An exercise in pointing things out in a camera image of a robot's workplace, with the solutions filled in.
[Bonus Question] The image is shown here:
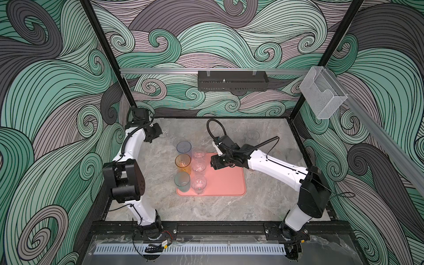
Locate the aluminium wall rail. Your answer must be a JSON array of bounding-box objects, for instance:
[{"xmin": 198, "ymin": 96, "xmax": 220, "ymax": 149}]
[
  {"xmin": 119, "ymin": 67, "xmax": 309, "ymax": 76},
  {"xmin": 328, "ymin": 70, "xmax": 424, "ymax": 194}
]

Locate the aluminium back wall rail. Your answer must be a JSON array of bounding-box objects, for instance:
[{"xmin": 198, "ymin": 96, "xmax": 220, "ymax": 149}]
[{"xmin": 119, "ymin": 67, "xmax": 309, "ymax": 76}]

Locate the aluminium right wall rail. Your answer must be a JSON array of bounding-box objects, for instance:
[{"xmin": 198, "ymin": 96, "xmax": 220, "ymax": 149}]
[{"xmin": 328, "ymin": 70, "xmax": 424, "ymax": 194}]

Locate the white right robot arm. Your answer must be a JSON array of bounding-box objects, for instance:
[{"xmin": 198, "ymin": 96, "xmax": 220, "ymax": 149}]
[{"xmin": 206, "ymin": 119, "xmax": 355, "ymax": 243}]

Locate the blue translucent cup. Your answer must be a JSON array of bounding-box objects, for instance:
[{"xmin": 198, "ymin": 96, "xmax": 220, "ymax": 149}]
[{"xmin": 176, "ymin": 140, "xmax": 192, "ymax": 155}]

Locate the black perforated wall shelf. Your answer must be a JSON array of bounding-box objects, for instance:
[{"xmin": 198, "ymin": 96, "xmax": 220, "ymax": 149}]
[{"xmin": 197, "ymin": 71, "xmax": 269, "ymax": 93}]

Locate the grey translucent cup right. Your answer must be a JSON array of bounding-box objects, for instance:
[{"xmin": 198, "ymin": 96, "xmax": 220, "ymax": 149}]
[{"xmin": 286, "ymin": 148, "xmax": 303, "ymax": 165}]

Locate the green translucent cup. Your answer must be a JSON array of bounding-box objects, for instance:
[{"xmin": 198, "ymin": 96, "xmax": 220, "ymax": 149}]
[{"xmin": 174, "ymin": 171, "xmax": 191, "ymax": 193}]

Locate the orange translucent cup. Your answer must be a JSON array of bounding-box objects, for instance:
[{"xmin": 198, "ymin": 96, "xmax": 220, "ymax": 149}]
[{"xmin": 174, "ymin": 153, "xmax": 192, "ymax": 174}]

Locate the clear faceted glass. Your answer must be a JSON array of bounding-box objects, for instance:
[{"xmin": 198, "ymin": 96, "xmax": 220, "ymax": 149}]
[{"xmin": 191, "ymin": 159, "xmax": 207, "ymax": 174}]

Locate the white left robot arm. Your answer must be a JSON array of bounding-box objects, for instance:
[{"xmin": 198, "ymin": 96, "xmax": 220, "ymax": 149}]
[{"xmin": 102, "ymin": 107, "xmax": 162, "ymax": 239}]

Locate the clear acrylic wall holder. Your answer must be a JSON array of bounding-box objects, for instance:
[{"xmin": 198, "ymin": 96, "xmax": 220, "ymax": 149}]
[{"xmin": 299, "ymin": 66, "xmax": 347, "ymax": 120}]

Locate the pink plastic tray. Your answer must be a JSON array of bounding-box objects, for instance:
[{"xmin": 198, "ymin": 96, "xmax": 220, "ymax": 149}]
[{"xmin": 176, "ymin": 153, "xmax": 246, "ymax": 197}]

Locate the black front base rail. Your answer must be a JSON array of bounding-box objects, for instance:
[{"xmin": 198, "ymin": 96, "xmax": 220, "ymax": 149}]
[{"xmin": 89, "ymin": 221, "xmax": 352, "ymax": 236}]

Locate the white slotted cable duct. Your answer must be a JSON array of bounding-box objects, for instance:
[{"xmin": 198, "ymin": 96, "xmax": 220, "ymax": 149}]
[{"xmin": 93, "ymin": 243, "xmax": 286, "ymax": 256}]

